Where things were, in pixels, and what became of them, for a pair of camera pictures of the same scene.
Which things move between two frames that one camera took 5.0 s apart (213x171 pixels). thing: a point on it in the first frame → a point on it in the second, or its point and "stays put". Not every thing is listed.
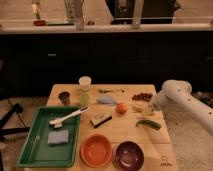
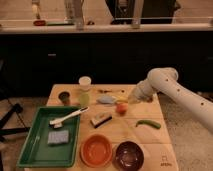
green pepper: [152, 124] stays put
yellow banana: [139, 110] → [121, 98]
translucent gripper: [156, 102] → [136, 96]
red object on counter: [39, 23] stays put
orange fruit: [122, 108] stays put
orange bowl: [96, 150] stays put
